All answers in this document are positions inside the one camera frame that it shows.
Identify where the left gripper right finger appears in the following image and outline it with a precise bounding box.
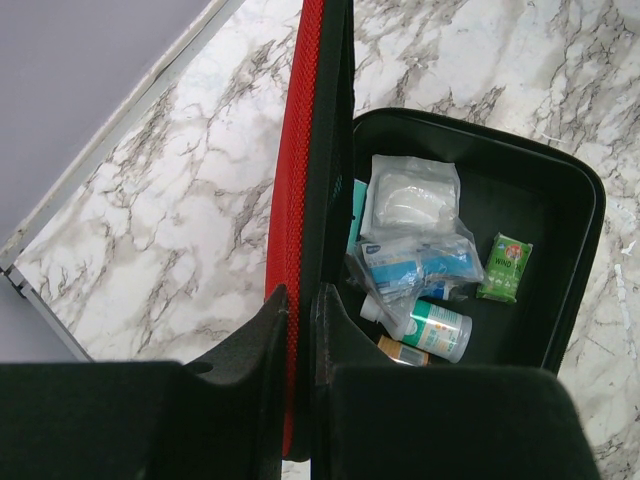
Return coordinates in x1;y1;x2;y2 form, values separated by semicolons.
310;283;396;479

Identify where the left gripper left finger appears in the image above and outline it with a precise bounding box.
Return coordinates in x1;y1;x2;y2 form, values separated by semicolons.
164;286;289;479

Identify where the brown bottle orange cap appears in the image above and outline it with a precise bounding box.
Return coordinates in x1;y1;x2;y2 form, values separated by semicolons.
377;336;429;367

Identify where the clear bottle green label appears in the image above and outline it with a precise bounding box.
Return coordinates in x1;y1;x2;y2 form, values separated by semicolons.
360;295;473;364

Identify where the blue packets clear bag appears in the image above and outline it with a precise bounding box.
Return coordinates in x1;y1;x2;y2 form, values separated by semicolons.
346;219;485;340

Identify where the red black medicine case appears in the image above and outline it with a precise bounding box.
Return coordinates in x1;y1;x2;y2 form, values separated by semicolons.
265;1;606;461

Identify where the small green box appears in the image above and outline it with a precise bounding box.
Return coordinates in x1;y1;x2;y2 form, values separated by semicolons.
476;233;533;304

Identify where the white gauze clear bag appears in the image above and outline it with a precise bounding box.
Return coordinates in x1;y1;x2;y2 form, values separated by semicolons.
360;154;461;239

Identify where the small teal clear pouch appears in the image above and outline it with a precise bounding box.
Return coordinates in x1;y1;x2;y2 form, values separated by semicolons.
346;180;368;254

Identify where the aluminium frame rail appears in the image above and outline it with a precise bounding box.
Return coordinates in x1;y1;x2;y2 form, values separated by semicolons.
1;1;221;363

